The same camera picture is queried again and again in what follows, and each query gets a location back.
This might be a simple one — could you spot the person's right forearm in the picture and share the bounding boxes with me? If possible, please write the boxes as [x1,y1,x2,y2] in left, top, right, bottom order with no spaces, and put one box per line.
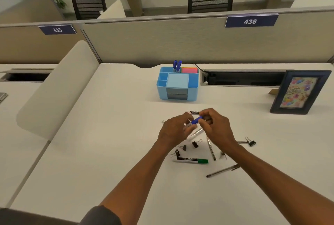
[222,144,334,225]

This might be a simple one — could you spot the light blue note pad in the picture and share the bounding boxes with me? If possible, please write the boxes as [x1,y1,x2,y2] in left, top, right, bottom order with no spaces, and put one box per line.
[166,73,189,88]

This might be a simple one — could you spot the grey shirt sleeve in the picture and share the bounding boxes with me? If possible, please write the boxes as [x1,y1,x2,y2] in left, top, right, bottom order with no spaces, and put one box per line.
[78,205,122,225]

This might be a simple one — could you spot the person's right hand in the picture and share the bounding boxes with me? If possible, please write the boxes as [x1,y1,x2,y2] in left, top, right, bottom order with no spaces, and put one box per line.
[198,108,240,153]

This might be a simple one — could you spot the small blue number sign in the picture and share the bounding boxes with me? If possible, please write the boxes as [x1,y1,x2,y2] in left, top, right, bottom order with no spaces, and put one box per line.
[38,24,77,36]

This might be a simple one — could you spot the grey partition panel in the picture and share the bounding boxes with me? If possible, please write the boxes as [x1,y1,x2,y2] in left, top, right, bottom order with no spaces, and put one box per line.
[80,6,334,69]

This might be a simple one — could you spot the grey desk cable tray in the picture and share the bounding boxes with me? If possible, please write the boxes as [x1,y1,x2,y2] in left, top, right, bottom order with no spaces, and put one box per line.
[200,69,295,87]
[0,68,54,83]

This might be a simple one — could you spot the green-capped marker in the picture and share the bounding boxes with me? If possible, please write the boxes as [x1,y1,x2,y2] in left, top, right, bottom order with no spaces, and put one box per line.
[172,157,209,165]

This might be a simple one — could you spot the blue desk organizer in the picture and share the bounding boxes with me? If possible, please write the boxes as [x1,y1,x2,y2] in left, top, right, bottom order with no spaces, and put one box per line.
[156,66,199,101]

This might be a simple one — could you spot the dark blue picture frame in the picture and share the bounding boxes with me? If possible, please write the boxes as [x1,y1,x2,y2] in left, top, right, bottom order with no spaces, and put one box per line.
[269,70,332,115]

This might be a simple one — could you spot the blue-capped white marker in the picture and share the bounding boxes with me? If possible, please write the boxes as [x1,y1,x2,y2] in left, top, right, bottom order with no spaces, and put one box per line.
[184,117,206,131]

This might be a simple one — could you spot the large blue number sign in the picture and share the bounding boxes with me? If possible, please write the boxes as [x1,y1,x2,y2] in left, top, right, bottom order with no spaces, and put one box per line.
[225,14,279,28]

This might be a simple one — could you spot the person's left hand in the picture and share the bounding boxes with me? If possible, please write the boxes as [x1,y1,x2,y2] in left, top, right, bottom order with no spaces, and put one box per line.
[158,112,197,153]

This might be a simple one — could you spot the grey ballpoint pen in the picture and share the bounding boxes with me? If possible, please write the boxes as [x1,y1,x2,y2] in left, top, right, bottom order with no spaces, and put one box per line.
[207,137,217,161]
[206,164,241,178]

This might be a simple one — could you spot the beige partition panel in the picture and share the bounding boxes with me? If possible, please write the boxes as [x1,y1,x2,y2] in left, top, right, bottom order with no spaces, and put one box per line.
[0,22,89,65]

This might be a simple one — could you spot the glass partition screen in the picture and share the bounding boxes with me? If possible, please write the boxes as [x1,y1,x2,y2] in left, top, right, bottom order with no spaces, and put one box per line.
[0,0,66,25]

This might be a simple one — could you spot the person's left forearm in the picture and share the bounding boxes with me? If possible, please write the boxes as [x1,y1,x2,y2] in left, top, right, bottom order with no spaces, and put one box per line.
[100,141,178,225]

